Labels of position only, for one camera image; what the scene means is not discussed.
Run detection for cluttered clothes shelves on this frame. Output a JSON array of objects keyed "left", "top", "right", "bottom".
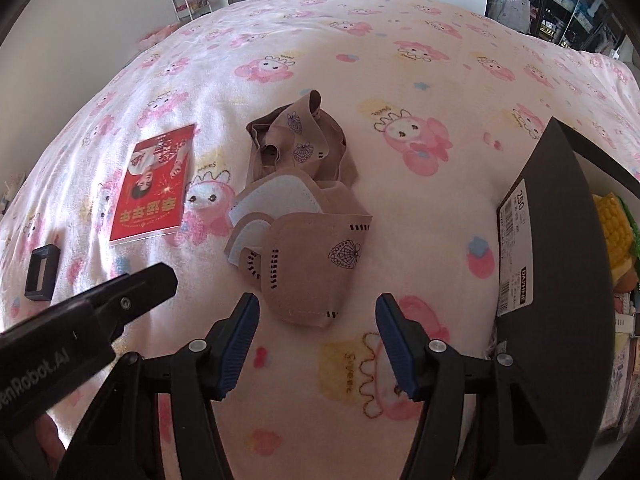
[{"left": 486, "top": 0, "right": 632, "bottom": 57}]

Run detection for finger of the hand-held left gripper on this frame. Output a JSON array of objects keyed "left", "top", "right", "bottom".
[{"left": 86, "top": 262, "right": 179, "bottom": 347}]

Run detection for beige printed face mask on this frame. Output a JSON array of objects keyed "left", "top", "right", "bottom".
[
  {"left": 245, "top": 89, "right": 359, "bottom": 192},
  {"left": 224, "top": 212, "right": 374, "bottom": 329},
  {"left": 227, "top": 172, "right": 373, "bottom": 241}
]

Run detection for small black rectangular frame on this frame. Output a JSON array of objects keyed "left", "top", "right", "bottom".
[{"left": 24, "top": 243, "right": 61, "bottom": 302}]

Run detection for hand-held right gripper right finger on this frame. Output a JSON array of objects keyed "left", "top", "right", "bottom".
[{"left": 375, "top": 292, "right": 551, "bottom": 480}]

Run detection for blue white beaded pouch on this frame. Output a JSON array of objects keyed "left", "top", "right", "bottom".
[{"left": 597, "top": 335, "right": 638, "bottom": 441}]

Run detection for white smart watch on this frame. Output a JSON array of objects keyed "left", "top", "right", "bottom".
[{"left": 617, "top": 309, "right": 640, "bottom": 342}]

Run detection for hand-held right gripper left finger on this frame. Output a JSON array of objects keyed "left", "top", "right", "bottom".
[{"left": 55, "top": 292, "right": 261, "bottom": 480}]

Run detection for red booklet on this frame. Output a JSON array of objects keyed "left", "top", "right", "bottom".
[{"left": 109, "top": 123, "right": 197, "bottom": 247}]

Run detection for black cardboard box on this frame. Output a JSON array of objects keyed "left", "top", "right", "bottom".
[{"left": 495, "top": 116, "right": 640, "bottom": 461}]

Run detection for yellow corn packet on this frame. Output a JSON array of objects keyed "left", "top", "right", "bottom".
[{"left": 592, "top": 194, "right": 640, "bottom": 273}]

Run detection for pink cartoon printed blanket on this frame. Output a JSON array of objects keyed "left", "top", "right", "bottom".
[{"left": 0, "top": 0, "right": 640, "bottom": 480}]

